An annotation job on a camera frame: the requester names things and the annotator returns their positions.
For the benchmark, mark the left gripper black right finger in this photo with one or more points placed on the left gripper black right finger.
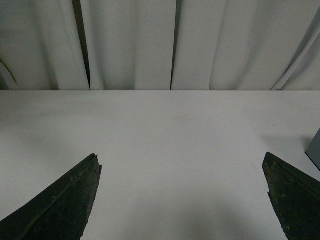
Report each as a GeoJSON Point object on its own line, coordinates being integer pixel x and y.
{"type": "Point", "coordinates": [295, 198]}

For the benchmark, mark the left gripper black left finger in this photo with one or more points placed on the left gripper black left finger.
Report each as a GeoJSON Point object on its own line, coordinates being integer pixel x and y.
{"type": "Point", "coordinates": [61, 211]}

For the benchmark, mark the gray cube base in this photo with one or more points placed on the gray cube base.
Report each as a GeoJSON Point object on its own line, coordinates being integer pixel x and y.
{"type": "Point", "coordinates": [313, 150]}

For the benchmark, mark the white curtain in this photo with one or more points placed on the white curtain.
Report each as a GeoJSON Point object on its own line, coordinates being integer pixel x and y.
{"type": "Point", "coordinates": [214, 45]}

